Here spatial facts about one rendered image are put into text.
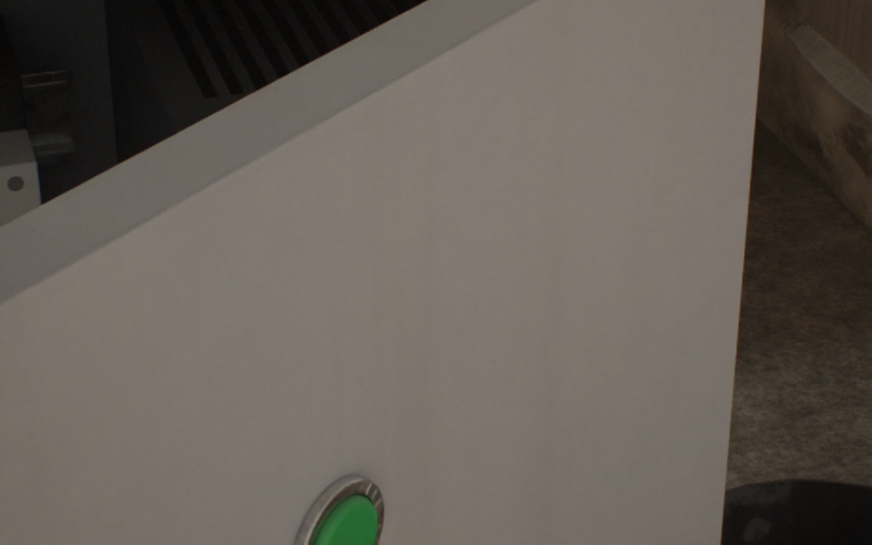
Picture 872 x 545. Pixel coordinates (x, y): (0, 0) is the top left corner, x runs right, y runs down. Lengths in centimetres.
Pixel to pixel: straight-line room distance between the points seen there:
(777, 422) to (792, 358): 15
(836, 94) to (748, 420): 60
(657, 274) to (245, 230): 18
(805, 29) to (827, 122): 16
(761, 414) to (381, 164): 218
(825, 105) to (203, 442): 266
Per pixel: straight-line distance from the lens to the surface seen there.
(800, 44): 313
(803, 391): 266
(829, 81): 303
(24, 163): 67
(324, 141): 43
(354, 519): 47
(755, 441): 256
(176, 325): 41
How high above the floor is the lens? 144
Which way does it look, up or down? 30 degrees down
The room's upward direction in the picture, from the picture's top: straight up
